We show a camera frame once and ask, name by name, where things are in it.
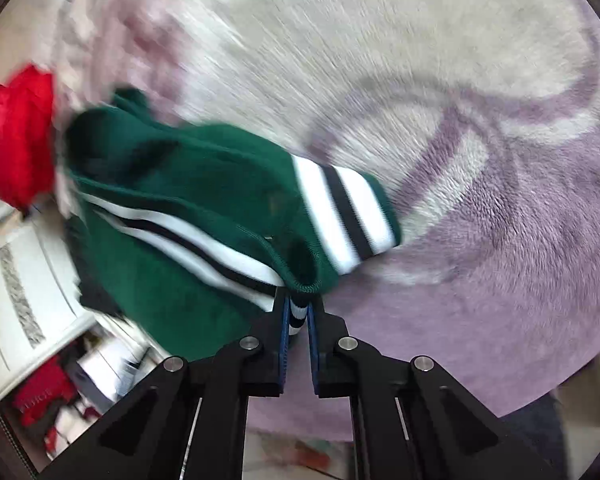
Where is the green and cream varsity jacket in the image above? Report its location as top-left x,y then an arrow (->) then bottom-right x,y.
62,87 -> 403,348

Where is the floral purple fleece blanket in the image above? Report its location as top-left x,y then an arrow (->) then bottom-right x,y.
45,0 -> 600,443

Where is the white wardrobe sliding door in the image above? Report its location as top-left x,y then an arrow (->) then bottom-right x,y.
0,220 -> 98,403

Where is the white wardrobe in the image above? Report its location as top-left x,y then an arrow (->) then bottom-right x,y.
0,210 -> 156,461

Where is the red satin duvet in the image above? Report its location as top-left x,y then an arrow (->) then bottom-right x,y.
0,62 -> 58,211

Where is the red printed garment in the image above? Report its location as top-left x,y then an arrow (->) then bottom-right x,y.
12,355 -> 79,429

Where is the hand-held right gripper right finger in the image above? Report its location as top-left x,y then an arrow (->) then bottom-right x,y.
306,296 -> 556,480

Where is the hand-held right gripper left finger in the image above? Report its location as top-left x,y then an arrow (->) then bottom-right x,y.
40,300 -> 291,480

